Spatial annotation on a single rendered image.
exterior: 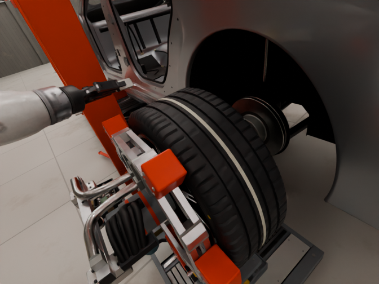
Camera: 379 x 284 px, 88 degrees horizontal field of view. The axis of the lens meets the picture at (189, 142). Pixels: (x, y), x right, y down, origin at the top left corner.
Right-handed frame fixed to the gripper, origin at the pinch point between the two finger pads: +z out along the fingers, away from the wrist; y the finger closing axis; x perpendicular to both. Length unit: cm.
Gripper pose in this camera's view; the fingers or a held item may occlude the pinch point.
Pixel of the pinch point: (123, 84)
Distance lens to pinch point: 72.7
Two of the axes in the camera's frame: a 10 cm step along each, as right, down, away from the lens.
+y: 7.2, -2.1, -6.6
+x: -4.4, -8.7, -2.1
